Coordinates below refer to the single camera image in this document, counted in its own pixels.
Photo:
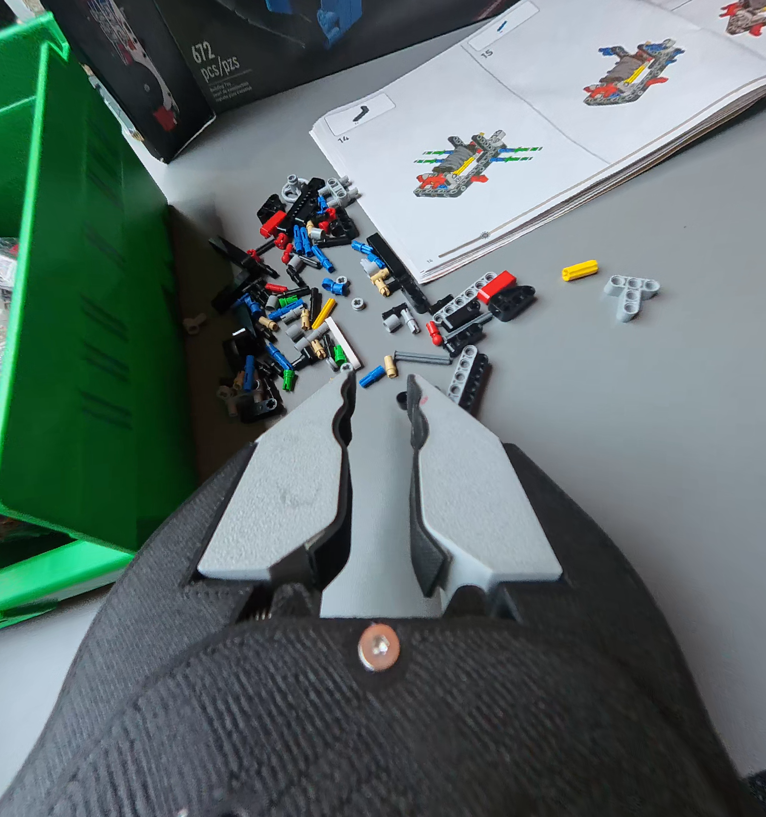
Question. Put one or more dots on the black lego set box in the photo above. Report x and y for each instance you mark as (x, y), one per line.
(262, 57)

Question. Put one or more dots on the lego instruction booklet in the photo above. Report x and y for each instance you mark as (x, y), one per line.
(549, 127)

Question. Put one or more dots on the yellow lego axle connector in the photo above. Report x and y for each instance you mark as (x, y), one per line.
(579, 270)

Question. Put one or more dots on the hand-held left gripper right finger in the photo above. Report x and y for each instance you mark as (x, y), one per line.
(485, 510)

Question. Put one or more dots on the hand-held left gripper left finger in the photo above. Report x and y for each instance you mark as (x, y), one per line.
(281, 504)

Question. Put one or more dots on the green plastic bin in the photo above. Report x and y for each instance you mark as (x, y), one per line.
(89, 319)

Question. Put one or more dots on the grey T-shaped lego beam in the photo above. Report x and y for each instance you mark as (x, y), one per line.
(632, 293)

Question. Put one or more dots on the pile of lego pieces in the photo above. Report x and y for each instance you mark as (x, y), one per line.
(306, 255)

